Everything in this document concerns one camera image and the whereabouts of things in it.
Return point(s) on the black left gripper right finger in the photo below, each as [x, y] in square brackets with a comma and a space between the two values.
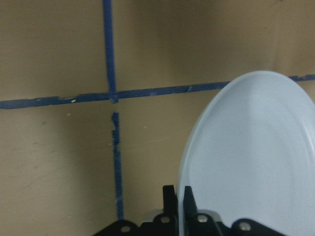
[189, 205]

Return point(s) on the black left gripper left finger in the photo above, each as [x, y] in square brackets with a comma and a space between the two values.
[170, 202]

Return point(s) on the light blue plate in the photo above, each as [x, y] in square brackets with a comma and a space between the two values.
[251, 154]

